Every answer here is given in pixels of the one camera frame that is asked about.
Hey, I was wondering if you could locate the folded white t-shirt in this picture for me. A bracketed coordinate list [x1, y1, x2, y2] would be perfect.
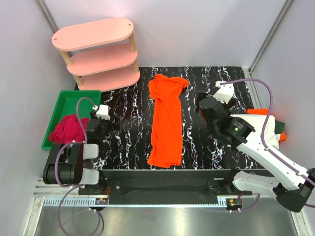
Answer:
[231, 114, 280, 149]

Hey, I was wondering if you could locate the aluminium frame rail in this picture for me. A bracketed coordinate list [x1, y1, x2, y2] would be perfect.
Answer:
[33, 177, 300, 208]

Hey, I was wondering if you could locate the orange connector box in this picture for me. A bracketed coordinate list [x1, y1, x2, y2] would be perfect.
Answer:
[95, 197, 109, 205]
[226, 198, 243, 211]

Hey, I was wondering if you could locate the folded dark green t-shirt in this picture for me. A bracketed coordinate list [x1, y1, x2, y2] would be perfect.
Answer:
[274, 120, 285, 135]

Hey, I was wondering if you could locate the folded orange t-shirt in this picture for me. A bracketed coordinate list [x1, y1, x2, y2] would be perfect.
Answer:
[246, 109, 287, 142]

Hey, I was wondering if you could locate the black marble pattern mat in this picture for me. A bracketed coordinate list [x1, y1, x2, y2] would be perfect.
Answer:
[84, 66, 261, 170]

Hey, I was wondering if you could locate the crumpled red t-shirt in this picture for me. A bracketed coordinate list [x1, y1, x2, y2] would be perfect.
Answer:
[49, 114, 85, 144]

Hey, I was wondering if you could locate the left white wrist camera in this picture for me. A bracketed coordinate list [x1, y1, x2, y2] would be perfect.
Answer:
[93, 104, 110, 120]

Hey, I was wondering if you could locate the left orange connector box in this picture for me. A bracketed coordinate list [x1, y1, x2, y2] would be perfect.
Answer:
[95, 197, 109, 205]

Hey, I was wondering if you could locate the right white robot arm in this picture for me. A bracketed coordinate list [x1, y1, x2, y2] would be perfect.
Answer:
[196, 92, 315, 212]

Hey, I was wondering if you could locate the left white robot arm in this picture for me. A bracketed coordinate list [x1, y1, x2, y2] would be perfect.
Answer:
[42, 117, 120, 187]

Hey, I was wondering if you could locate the right orange connector box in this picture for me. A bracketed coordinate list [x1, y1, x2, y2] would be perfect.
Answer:
[226, 198, 243, 211]

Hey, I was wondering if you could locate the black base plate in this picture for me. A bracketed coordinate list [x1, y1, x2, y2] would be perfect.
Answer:
[79, 170, 240, 196]

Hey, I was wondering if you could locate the purple cable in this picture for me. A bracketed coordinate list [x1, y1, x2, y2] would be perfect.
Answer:
[54, 97, 105, 236]
[216, 78, 315, 212]

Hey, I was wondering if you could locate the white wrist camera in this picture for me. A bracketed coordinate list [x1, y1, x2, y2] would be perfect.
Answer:
[213, 81, 234, 104]
[93, 104, 110, 120]

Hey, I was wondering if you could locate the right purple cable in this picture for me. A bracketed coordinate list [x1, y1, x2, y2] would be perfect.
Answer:
[216, 78, 315, 212]

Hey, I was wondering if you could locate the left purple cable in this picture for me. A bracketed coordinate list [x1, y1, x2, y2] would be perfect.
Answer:
[54, 97, 105, 236]

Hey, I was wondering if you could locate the pink three-tier shelf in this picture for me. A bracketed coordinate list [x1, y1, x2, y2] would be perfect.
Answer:
[52, 17, 140, 92]

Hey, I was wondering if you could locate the orange t-shirt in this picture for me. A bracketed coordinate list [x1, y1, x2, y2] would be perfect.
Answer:
[246, 109, 287, 142]
[147, 74, 189, 168]

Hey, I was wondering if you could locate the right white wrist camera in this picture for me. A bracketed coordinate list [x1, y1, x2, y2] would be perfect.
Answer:
[213, 81, 234, 104]

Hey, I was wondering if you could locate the green plastic bin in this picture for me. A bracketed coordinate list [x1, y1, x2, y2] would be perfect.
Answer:
[41, 90, 101, 150]

